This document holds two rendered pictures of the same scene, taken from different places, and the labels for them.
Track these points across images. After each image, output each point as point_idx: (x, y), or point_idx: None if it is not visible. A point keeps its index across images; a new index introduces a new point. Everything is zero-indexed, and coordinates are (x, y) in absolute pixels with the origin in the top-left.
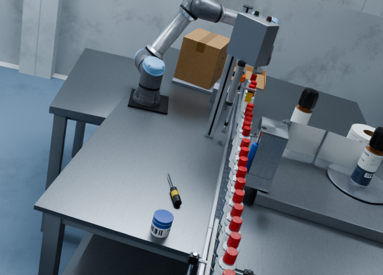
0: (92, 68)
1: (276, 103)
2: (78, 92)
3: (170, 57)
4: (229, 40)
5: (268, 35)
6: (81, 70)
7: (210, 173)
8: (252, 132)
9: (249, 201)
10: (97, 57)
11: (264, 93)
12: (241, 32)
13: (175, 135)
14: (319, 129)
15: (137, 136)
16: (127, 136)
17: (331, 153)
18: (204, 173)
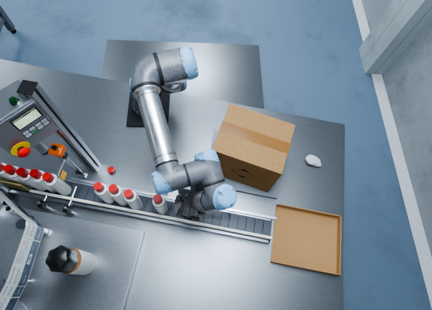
0: (204, 56)
1: (227, 276)
2: (143, 53)
3: (299, 129)
4: (271, 168)
5: None
6: (194, 49)
7: (18, 163)
8: (117, 220)
9: None
10: (238, 57)
11: (256, 260)
12: None
13: (84, 134)
14: (11, 269)
15: (73, 102)
16: (71, 96)
17: (12, 299)
18: (18, 158)
